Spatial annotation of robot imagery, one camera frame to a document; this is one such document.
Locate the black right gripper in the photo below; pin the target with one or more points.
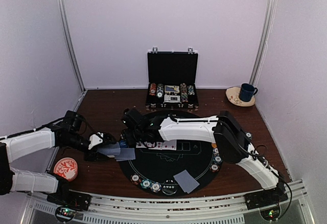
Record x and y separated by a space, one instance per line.
126 137

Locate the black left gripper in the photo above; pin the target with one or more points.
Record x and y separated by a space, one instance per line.
91 157

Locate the blue small blind button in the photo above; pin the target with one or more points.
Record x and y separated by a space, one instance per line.
123 144

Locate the blue playing card deck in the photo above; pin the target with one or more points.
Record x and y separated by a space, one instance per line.
110 150

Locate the blue card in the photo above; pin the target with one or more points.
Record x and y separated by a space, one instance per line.
178 177
126 154
188 184

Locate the nine of diamonds card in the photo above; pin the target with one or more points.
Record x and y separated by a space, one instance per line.
156 145

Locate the red black chips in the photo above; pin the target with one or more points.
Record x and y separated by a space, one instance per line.
214 168
136 179

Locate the green chips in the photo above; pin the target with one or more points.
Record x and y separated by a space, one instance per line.
146 184
217 159

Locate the white blue chips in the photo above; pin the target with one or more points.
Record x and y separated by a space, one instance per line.
215 151
155 187

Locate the clear round dealer button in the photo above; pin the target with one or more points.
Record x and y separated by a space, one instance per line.
169 187

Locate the green chip stack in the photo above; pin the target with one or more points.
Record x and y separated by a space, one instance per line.
249 135

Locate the five of hearts card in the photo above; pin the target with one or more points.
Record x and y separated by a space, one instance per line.
140 145

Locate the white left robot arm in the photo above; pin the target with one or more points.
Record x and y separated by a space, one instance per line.
62 132

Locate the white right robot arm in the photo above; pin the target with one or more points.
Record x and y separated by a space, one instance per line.
233 143

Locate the red white round coaster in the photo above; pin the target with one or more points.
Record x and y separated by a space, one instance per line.
66 168

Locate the round black poker mat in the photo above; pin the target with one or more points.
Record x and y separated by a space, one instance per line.
160 165

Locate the red chip row in case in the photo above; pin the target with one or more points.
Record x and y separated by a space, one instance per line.
152 90

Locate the white card box in case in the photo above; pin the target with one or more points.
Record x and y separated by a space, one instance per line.
171 98

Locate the black poker chip case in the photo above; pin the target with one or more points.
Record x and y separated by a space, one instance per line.
172 68

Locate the multicolour chip row in case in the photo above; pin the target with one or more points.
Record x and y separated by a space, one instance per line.
184 93

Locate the purple green chip row in case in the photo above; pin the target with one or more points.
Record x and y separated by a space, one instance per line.
191 90

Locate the beige ceramic plate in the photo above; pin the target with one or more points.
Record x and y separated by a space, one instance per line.
232 95

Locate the dark blue mug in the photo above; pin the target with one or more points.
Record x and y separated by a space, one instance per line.
247 91

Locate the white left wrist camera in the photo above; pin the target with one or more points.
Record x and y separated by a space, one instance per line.
95 139

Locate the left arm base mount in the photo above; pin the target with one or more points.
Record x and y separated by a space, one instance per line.
68 207

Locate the front aluminium rail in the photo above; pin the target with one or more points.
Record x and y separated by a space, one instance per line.
230 208

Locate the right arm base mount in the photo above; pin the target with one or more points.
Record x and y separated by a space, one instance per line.
269 204

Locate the left aluminium frame post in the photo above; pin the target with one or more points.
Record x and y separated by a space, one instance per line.
69 44

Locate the aluminium frame post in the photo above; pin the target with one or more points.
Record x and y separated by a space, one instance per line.
263 44
69 44

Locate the right aluminium frame post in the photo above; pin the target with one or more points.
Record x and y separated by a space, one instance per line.
263 44

